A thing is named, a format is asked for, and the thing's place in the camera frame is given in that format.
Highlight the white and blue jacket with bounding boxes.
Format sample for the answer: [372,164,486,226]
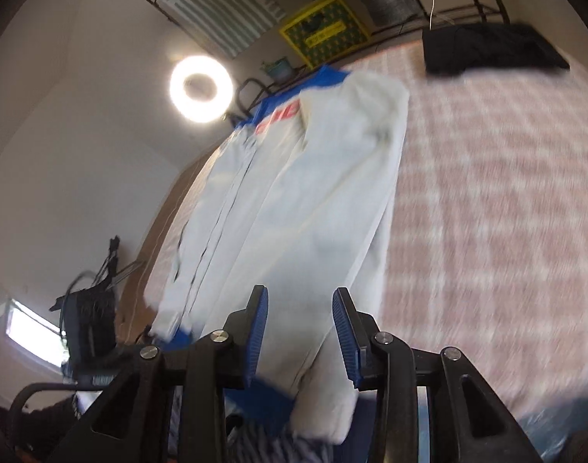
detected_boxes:
[147,64,411,444]

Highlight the teal pot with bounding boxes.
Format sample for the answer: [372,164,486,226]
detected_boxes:
[262,57,295,80]

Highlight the window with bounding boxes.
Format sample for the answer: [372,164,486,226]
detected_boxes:
[5,299,66,367]

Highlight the white green striped rug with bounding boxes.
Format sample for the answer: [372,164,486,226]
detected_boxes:
[135,0,287,61]

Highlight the person's legs striped pants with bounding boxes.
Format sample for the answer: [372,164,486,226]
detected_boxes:
[224,415,335,463]

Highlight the ring light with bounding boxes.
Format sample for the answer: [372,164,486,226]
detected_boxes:
[168,55,235,128]

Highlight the black folded clothes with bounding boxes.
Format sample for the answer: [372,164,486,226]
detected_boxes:
[421,22,571,78]

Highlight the yellow green patterned box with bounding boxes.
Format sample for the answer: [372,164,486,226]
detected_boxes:
[278,0,372,69]

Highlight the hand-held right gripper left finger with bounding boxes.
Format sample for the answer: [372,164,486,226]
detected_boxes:
[48,284,270,463]

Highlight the checked bed sheet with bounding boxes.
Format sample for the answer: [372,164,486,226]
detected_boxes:
[144,41,588,444]

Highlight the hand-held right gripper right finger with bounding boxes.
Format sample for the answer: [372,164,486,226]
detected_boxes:
[332,287,545,463]

